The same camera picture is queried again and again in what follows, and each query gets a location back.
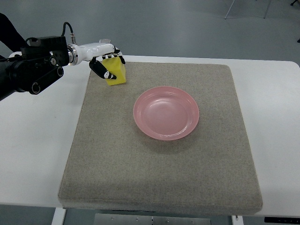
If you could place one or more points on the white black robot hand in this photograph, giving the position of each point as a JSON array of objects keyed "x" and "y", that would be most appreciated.
[{"x": 90, "y": 53}]

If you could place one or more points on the yellow foam block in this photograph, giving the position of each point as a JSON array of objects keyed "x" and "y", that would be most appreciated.
[{"x": 117, "y": 68}]

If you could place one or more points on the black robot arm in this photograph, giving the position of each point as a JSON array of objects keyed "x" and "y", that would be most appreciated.
[{"x": 38, "y": 62}]

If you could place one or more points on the pink plate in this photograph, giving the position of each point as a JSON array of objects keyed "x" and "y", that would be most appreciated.
[{"x": 166, "y": 113}]

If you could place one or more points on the clear floor socket cover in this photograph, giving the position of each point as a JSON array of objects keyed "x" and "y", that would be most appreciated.
[{"x": 105, "y": 41}]

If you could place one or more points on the grey fabric mat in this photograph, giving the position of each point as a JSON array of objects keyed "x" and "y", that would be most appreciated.
[{"x": 113, "y": 165}]

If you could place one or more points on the white table leg left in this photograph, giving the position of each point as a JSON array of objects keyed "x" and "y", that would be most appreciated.
[{"x": 59, "y": 216}]

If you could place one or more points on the black table control panel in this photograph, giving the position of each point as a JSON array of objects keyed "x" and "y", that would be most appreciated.
[{"x": 282, "y": 220}]

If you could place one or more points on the metal table base plate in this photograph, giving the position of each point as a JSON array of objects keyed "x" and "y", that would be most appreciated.
[{"x": 118, "y": 219}]

